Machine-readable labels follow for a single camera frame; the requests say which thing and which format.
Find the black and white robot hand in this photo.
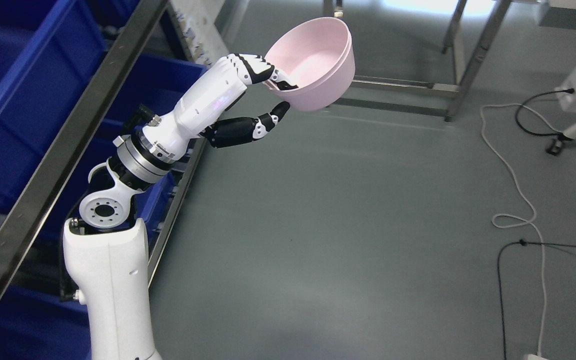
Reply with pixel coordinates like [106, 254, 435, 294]
[161, 54, 298, 148]

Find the upper left blue bin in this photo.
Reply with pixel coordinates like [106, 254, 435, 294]
[0, 0, 105, 214]

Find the pink bowl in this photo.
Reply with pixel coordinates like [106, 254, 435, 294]
[265, 16, 355, 112]

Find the white signboard with blue text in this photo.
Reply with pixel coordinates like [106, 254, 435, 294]
[170, 0, 230, 68]

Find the steel shelf rack frame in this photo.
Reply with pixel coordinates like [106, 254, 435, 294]
[0, 0, 190, 300]

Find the black power cable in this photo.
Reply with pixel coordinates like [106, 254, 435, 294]
[515, 88, 576, 137]

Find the blue bin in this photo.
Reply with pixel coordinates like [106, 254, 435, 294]
[0, 0, 105, 214]
[36, 54, 207, 248]

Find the white floor cable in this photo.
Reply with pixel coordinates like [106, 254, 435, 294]
[479, 103, 576, 360]

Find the stainless steel table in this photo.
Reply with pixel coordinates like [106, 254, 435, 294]
[322, 0, 512, 122]

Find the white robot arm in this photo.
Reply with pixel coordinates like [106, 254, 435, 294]
[62, 108, 217, 360]

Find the upper middle blue bin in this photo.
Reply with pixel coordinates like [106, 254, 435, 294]
[36, 54, 207, 248]

